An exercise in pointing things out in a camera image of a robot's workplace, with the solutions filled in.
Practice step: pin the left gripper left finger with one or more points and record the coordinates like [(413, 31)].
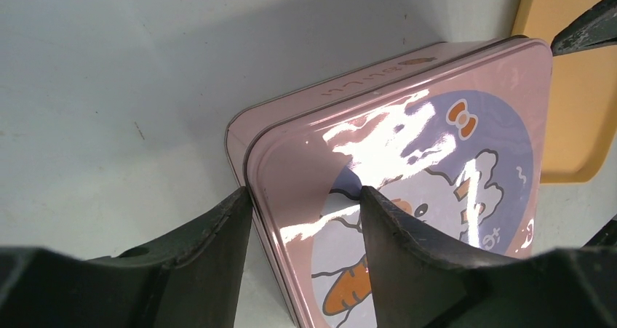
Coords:
[(189, 277)]

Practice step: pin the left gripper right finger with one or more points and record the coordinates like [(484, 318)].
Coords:
[(421, 277)]

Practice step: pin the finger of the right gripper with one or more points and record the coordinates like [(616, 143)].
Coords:
[(595, 28)]

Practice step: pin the silver metal box lid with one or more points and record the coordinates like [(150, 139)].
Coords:
[(509, 90)]

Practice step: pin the white compartment chocolate box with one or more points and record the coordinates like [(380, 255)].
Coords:
[(306, 156)]

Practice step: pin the yellow plastic tray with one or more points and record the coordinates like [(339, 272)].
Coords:
[(582, 109)]

